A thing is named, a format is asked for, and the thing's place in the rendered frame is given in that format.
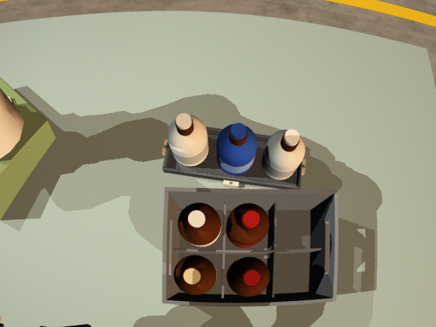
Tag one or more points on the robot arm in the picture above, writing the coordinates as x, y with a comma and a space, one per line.
11, 124

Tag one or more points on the blue bottle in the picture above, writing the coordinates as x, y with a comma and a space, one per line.
236, 149

